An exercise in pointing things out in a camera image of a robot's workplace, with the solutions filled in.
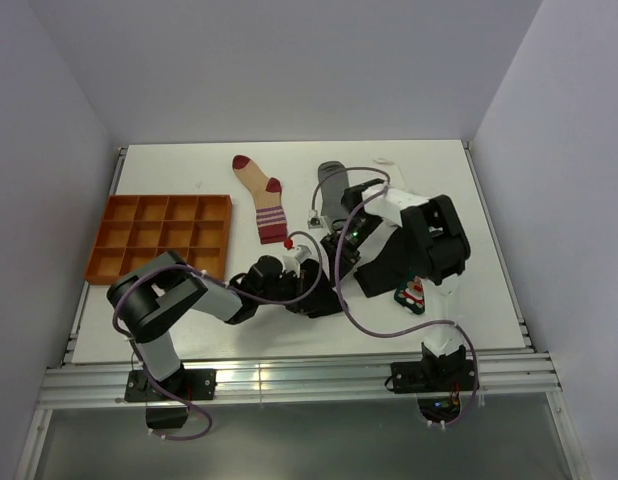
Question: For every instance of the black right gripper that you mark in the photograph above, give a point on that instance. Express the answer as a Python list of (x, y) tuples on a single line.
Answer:
[(329, 244)]

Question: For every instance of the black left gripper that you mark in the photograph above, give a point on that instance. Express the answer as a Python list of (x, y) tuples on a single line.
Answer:
[(300, 281)]

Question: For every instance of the black sock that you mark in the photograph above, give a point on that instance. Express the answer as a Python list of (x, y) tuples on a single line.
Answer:
[(387, 270), (323, 300)]

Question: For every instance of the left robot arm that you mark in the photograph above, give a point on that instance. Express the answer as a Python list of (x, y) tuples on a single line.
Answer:
[(150, 300)]

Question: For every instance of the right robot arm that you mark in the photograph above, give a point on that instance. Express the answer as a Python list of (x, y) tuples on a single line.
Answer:
[(416, 248)]

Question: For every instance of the beige red striped sock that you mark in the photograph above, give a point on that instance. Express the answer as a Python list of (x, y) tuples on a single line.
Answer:
[(266, 193)]

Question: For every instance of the grey sock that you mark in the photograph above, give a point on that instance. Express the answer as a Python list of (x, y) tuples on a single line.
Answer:
[(334, 181)]

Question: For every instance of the teal christmas sock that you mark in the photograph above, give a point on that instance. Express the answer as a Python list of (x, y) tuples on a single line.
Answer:
[(410, 294)]

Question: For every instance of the white sock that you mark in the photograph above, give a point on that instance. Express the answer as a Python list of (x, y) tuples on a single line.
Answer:
[(389, 165)]

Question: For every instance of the orange compartment tray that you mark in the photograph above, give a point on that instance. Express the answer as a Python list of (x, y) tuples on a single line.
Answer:
[(137, 228)]

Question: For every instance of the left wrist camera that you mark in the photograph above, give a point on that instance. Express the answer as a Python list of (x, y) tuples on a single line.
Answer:
[(294, 255)]

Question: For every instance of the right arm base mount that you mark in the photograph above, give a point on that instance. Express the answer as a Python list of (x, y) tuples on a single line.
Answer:
[(438, 389)]

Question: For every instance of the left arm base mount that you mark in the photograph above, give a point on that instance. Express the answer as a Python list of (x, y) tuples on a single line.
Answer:
[(191, 385)]

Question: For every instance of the aluminium table frame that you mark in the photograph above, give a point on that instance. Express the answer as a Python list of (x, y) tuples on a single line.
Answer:
[(307, 401)]

